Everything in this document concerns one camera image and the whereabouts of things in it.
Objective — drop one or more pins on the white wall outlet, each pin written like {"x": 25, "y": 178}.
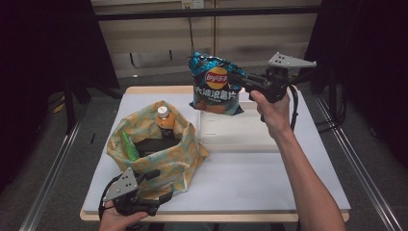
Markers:
{"x": 192, "y": 4}

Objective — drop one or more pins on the fruit-print cloth shopping bag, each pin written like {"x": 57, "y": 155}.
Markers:
{"x": 170, "y": 163}

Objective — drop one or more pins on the black horizontal bar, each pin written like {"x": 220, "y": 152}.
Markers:
{"x": 208, "y": 12}

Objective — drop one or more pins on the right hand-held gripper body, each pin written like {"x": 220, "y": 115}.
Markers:
{"x": 272, "y": 85}

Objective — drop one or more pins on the orange-label bottle with white cap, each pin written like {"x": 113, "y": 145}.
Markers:
{"x": 165, "y": 123}

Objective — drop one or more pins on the blue chips bag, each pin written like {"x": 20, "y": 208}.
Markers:
{"x": 215, "y": 96}

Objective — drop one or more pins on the person's left hand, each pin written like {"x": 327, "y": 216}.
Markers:
{"x": 115, "y": 223}

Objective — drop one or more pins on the white table mat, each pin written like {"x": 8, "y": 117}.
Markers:
{"x": 240, "y": 183}

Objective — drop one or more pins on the person's right hand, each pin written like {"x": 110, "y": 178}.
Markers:
{"x": 275, "y": 117}

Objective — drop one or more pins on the white plastic tray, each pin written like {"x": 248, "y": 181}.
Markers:
{"x": 237, "y": 134}

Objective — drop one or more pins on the black stand leg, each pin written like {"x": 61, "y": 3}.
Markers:
{"x": 69, "y": 109}

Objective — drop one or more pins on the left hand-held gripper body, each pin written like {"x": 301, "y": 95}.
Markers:
{"x": 122, "y": 186}

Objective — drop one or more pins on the black curtain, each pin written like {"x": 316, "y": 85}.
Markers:
{"x": 372, "y": 64}
{"x": 41, "y": 64}

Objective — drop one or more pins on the metal floor rail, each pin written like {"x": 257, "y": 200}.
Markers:
{"x": 362, "y": 179}
{"x": 48, "y": 183}

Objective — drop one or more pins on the wooden table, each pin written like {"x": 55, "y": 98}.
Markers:
{"x": 154, "y": 89}

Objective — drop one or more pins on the black box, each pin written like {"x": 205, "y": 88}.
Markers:
{"x": 154, "y": 146}

